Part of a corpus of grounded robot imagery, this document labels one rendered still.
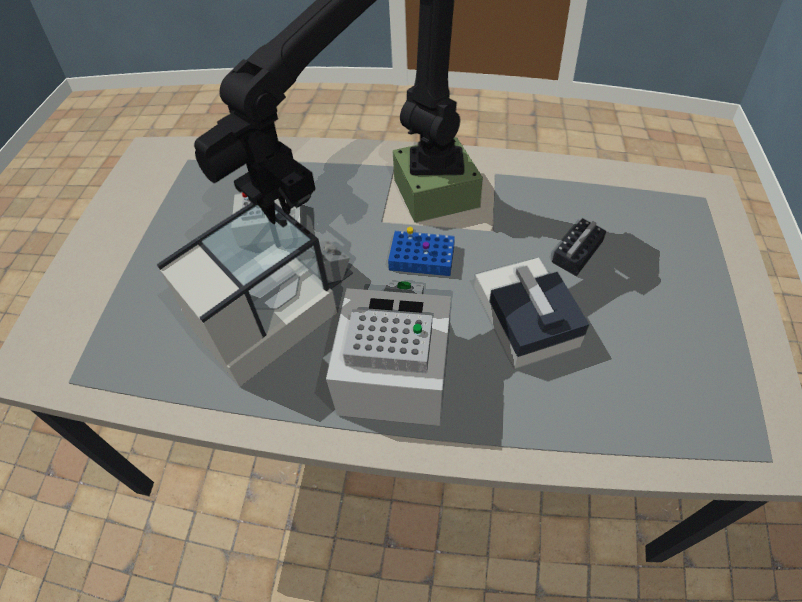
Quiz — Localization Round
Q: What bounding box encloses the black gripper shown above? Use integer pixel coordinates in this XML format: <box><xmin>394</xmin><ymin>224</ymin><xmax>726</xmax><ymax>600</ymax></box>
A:
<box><xmin>234</xmin><ymin>147</ymin><xmax>291</xmax><ymax>224</ymax></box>

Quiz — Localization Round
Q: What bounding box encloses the grey bench mat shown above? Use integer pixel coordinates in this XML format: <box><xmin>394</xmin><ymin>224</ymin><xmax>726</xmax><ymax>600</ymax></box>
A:
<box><xmin>68</xmin><ymin>160</ymin><xmax>773</xmax><ymax>462</ymax></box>

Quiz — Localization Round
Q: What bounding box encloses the blue tube rack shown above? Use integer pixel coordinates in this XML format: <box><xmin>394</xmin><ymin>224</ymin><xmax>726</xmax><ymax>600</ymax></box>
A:
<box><xmin>388</xmin><ymin>231</ymin><xmax>455</xmax><ymax>276</ymax></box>

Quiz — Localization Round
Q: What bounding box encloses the white block with round holes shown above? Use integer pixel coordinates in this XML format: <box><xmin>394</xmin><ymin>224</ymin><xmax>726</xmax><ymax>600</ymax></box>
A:
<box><xmin>233</xmin><ymin>194</ymin><xmax>303</xmax><ymax>225</ymax></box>

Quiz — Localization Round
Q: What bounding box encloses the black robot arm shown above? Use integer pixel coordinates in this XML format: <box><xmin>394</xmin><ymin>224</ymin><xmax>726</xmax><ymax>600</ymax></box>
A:
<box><xmin>194</xmin><ymin>0</ymin><xmax>464</xmax><ymax>209</ymax></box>

